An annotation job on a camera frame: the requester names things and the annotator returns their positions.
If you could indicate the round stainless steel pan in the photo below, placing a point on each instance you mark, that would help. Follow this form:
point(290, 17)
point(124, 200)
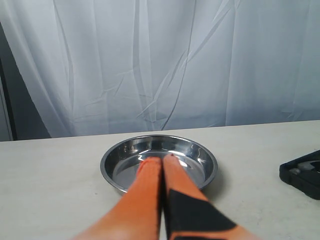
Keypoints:
point(120, 163)

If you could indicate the black tool case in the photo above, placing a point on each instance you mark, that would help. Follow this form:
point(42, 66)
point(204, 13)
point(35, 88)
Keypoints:
point(303, 173)

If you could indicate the white backdrop curtain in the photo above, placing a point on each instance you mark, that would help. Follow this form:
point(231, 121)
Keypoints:
point(116, 66)

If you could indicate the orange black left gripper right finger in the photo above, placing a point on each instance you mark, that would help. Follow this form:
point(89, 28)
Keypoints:
point(188, 213)

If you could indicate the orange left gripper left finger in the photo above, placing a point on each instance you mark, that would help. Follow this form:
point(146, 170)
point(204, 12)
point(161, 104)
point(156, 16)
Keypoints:
point(137, 215)

